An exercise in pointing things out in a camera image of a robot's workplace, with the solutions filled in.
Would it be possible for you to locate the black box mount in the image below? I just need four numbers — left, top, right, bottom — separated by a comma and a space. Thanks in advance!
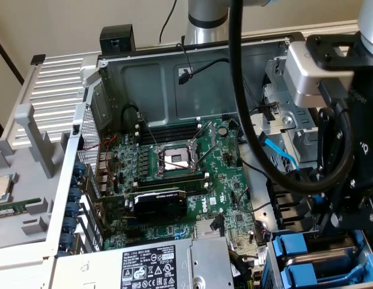
99, 25, 137, 57

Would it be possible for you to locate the open grey PC case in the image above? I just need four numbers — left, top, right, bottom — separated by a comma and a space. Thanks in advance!
43, 31, 373, 289

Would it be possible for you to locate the grey plastic parts rack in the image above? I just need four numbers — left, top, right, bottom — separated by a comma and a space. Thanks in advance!
0, 103, 73, 250

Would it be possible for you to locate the empty blue disk carrier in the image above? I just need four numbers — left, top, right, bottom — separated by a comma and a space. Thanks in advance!
279, 263, 373, 287

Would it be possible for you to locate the silver CPU chip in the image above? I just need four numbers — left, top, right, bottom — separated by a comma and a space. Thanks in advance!
0, 173, 14, 201

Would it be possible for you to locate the hard drive in blue caddy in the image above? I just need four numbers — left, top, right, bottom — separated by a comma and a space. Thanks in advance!
264, 228, 373, 289

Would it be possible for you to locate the green RAM stick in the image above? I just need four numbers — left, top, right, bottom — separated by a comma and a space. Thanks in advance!
0, 197, 42, 218
135, 176, 209, 193

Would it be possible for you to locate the thin black red wire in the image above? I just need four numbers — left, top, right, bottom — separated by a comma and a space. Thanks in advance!
176, 43, 196, 79

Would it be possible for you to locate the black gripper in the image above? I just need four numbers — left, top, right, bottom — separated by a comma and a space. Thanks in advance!
312, 64, 373, 238

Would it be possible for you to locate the green Dell motherboard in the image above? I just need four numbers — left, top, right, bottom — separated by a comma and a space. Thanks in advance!
99, 117, 267, 266

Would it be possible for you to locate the metal socket cover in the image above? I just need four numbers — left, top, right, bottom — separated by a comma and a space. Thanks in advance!
190, 121, 219, 156

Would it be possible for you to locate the short black SATA wire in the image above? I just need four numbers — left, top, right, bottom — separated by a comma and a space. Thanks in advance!
209, 213, 226, 238

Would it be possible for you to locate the silver metal drive bracket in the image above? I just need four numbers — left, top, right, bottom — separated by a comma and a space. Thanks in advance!
247, 49, 320, 164

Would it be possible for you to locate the thin black motherboard wire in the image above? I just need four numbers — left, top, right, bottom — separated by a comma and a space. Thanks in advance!
234, 187, 251, 213

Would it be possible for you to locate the black camera bracket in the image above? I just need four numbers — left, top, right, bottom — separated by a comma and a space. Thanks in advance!
304, 32, 365, 72

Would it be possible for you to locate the silver finned heatsink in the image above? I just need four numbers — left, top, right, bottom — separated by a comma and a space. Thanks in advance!
194, 219, 225, 240

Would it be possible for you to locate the black graphics card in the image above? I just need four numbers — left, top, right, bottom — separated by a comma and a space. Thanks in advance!
97, 188, 189, 223

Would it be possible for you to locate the grey power supply unit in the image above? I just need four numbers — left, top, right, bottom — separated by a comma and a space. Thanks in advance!
55, 236, 235, 289

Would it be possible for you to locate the black plastic fan shroud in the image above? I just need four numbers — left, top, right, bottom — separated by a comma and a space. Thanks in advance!
266, 176, 314, 233

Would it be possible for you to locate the braided yellow black cable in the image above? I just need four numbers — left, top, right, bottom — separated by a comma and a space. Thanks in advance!
230, 252, 260, 289

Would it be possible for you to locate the long black connector wire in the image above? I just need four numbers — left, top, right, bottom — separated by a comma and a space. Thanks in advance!
177, 58, 278, 113

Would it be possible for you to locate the light blue SATA wire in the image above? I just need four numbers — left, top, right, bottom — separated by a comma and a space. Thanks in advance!
259, 135, 302, 175

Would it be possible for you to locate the thin metal locking lever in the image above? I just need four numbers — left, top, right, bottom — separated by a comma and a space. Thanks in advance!
137, 111, 160, 151

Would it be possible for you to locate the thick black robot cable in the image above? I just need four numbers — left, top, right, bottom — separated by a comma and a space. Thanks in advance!
228, 0, 356, 195

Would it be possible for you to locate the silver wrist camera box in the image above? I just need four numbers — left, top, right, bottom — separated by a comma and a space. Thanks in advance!
282, 42, 356, 108

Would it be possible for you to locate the thin black hanging cable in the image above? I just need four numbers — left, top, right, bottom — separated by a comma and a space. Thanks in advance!
159, 0, 179, 43

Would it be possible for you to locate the metal CPU socket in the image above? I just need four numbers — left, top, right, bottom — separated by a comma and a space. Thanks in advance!
153, 140, 204, 178

